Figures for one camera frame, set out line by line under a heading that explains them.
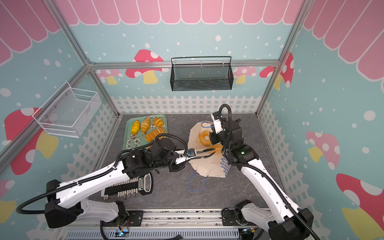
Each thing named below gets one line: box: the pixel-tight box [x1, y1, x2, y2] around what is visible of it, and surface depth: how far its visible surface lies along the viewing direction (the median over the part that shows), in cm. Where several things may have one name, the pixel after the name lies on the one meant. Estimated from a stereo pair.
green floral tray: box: [122, 114, 169, 150], surface depth 111 cm
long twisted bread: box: [144, 127, 166, 142], surface depth 105 cm
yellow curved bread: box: [131, 120, 141, 135], surface depth 111 cm
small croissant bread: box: [140, 117, 151, 133], surface depth 111 cm
